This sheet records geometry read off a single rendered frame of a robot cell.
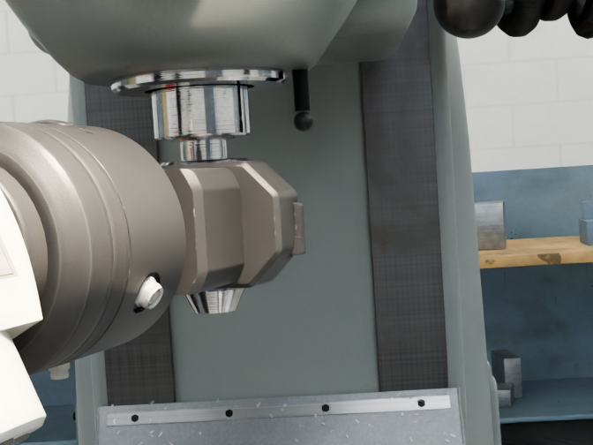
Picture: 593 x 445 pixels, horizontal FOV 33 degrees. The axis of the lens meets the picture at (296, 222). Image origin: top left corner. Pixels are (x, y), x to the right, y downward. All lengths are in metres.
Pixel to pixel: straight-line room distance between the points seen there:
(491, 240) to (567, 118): 0.88
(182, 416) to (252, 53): 0.51
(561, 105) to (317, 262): 3.99
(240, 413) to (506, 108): 3.97
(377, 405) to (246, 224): 0.47
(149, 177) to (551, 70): 4.48
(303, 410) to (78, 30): 0.52
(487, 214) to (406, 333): 3.33
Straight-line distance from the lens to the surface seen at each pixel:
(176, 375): 0.89
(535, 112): 4.79
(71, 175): 0.33
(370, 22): 0.60
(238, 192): 0.42
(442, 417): 0.88
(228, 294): 0.48
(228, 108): 0.48
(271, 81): 0.48
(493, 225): 4.19
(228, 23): 0.41
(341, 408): 0.87
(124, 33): 0.42
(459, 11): 0.42
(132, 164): 0.36
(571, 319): 4.86
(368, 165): 0.86
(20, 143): 0.33
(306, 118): 0.49
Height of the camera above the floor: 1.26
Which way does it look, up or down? 3 degrees down
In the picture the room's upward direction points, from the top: 4 degrees counter-clockwise
